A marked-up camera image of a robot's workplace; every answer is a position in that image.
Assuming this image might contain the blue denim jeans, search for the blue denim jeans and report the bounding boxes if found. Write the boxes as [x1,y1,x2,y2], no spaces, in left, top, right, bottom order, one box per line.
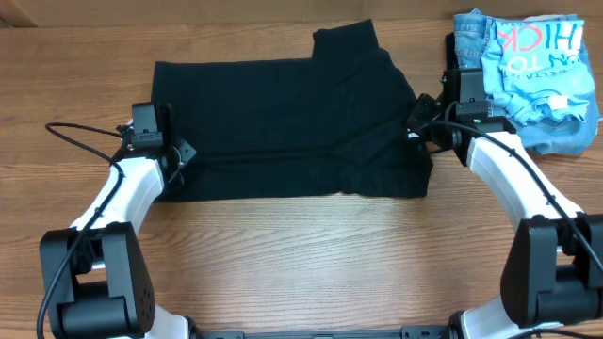
[454,9,601,155]

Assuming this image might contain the black folded garment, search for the black folded garment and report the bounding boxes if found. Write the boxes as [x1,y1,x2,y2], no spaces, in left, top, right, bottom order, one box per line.
[445,32,459,71]

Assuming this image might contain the light blue printed t-shirt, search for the light blue printed t-shirt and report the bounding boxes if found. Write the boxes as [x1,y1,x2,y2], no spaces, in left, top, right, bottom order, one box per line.
[481,20,595,125]

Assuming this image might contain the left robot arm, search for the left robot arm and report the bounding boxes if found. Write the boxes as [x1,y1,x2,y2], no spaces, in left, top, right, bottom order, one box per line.
[37,103,201,339]

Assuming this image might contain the black t-shirt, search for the black t-shirt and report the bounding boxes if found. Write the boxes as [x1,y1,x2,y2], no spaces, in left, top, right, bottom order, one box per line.
[152,21,432,202]

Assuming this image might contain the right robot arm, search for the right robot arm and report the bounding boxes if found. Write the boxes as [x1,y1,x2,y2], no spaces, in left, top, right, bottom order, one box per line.
[402,69,602,338]

